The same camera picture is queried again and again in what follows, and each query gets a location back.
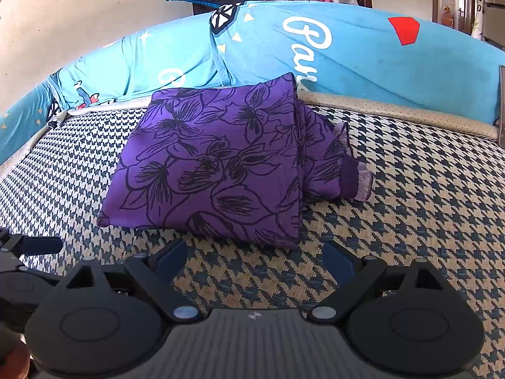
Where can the houndstooth sofa seat cushion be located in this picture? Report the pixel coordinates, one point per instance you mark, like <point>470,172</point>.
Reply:
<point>426,205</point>

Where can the purple floral garment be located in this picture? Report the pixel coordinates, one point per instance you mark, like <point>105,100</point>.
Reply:
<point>213,158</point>

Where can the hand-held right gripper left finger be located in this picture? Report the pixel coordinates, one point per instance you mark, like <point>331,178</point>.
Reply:
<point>171,258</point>

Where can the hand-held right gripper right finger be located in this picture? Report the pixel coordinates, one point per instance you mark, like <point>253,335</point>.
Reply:
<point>337,258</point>

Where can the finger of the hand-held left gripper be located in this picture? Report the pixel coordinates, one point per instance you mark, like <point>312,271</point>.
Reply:
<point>39,245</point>

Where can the person's left hand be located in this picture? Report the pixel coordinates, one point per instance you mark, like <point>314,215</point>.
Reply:
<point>14,359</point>

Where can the silver refrigerator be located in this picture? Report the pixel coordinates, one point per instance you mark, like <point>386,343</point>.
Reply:
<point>493,4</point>

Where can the blue printed sofa cover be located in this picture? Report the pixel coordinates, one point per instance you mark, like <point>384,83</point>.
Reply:
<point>355,55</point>

